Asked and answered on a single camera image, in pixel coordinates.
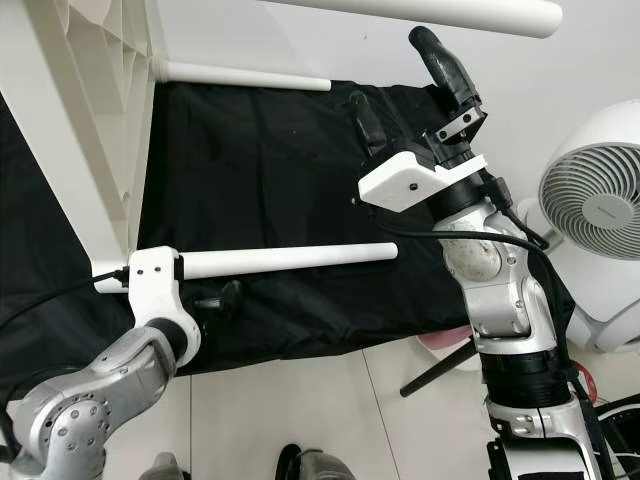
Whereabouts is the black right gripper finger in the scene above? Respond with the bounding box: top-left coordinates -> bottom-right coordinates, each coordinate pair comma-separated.
347,89 -> 392,161
407,26 -> 484,113

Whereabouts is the white plastic table leg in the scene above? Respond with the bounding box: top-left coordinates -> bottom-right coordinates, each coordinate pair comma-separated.
180,241 -> 400,282
260,0 -> 565,40
155,60 -> 332,93

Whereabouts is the white plastic table top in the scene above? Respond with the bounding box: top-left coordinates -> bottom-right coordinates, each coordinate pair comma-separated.
0,0 -> 161,296

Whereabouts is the black cloth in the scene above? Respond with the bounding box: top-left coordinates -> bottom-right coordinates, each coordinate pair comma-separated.
0,78 -> 577,401

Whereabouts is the pink cushion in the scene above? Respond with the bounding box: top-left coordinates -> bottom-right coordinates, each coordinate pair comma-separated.
417,325 -> 477,353

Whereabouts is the black metal table leg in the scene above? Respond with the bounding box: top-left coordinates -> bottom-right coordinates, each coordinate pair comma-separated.
399,340 -> 479,399

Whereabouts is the white grey rounded appliance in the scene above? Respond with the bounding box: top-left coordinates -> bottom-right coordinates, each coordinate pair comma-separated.
565,245 -> 640,354

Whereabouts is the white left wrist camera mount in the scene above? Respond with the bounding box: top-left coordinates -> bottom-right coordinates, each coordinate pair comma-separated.
125,245 -> 204,367

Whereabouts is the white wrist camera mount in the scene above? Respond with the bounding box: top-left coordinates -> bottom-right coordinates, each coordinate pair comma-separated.
125,245 -> 204,367
357,149 -> 490,214

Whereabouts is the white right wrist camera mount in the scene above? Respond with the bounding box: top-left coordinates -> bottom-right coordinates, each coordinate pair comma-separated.
357,149 -> 490,214

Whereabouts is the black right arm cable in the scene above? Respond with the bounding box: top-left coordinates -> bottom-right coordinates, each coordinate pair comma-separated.
368,178 -> 623,480

